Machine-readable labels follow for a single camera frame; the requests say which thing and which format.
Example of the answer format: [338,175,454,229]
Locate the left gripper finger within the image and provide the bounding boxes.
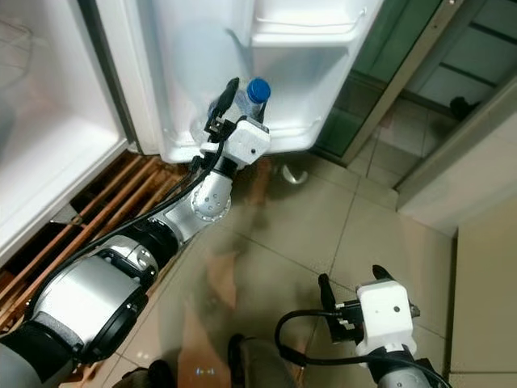
[206,78,241,134]

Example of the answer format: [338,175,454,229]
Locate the clear blue-capped water bottle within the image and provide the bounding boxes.
[190,78,272,150]

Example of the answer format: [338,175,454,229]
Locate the round silver metal object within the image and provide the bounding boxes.
[279,162,309,187]

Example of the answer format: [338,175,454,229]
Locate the wooden slatted rack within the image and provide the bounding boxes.
[0,154,188,334]

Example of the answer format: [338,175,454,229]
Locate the green glass sliding door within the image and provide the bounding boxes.
[311,0,465,167]

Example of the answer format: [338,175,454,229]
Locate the small black object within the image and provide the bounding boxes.
[450,95,480,122]

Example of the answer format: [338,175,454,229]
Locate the white drawer cabinet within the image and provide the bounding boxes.
[408,0,517,110]

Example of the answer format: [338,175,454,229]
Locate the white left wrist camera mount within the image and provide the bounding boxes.
[200,117,271,171]

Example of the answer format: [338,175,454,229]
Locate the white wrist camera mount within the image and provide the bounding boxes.
[200,117,271,171]
[355,279,414,356]

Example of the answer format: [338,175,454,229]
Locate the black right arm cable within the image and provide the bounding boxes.
[275,310,453,388]

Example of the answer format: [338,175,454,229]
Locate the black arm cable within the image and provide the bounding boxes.
[275,310,453,388]
[61,139,219,272]

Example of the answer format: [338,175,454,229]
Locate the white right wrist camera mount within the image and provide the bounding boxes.
[355,279,414,356]

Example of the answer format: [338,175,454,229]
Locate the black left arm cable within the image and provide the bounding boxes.
[61,139,219,272]

